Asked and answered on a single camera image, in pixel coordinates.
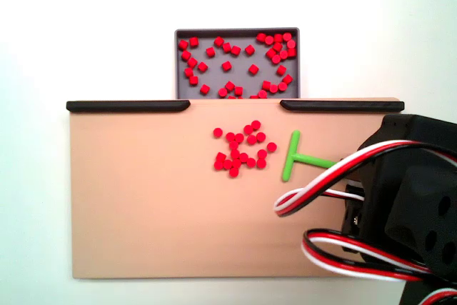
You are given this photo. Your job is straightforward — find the green T pusher brown handle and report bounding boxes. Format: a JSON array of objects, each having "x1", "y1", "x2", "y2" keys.
[{"x1": 281, "y1": 129, "x2": 340, "y2": 183}]

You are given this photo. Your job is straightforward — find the grey rectangular container tray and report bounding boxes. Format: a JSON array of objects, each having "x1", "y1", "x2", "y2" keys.
[{"x1": 174, "y1": 27, "x2": 301, "y2": 100}]

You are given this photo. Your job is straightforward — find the beige flat board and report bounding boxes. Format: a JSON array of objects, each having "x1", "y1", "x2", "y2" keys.
[{"x1": 67, "y1": 96, "x2": 403, "y2": 280}]

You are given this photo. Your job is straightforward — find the black edge rail strip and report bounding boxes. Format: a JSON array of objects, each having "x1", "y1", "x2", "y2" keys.
[
  {"x1": 280, "y1": 99, "x2": 406, "y2": 113},
  {"x1": 66, "y1": 100, "x2": 191, "y2": 113}
]

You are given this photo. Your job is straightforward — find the red white black servo cable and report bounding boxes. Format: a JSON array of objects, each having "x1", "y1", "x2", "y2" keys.
[
  {"x1": 421, "y1": 289, "x2": 457, "y2": 305},
  {"x1": 273, "y1": 139, "x2": 457, "y2": 217},
  {"x1": 301, "y1": 229, "x2": 440, "y2": 283}
]

